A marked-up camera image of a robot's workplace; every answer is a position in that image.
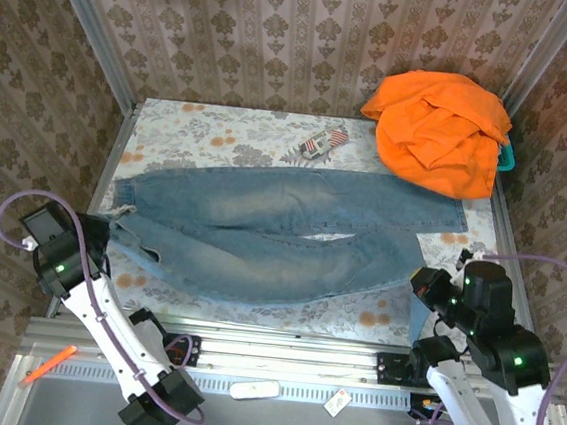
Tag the white oblong plastic device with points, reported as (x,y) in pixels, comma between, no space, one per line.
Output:
(254,389)

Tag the floral patterned tablecloth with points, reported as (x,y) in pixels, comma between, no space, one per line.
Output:
(270,141)

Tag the teal plastic basket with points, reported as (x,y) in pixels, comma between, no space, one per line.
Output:
(507,159)

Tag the white tag with red mark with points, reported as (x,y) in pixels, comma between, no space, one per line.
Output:
(337,402)

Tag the light blue denim trousers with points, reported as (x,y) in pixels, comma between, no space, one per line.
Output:
(261,230)

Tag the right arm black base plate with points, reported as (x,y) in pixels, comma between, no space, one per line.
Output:
(391,369)

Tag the flag print striped pouch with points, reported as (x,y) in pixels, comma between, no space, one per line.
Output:
(322,142)

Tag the aluminium frame post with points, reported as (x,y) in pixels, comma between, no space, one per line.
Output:
(534,61)
(92,28)

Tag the aluminium mounting rail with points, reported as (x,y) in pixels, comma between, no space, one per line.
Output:
(290,356)

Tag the orange crumpled garment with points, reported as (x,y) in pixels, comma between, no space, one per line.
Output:
(437,132)

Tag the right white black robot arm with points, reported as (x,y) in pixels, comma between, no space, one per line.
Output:
(457,395)

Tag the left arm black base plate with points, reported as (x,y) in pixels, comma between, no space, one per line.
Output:
(191,350)

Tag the orange marker pen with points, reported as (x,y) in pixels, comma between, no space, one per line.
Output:
(50,364)

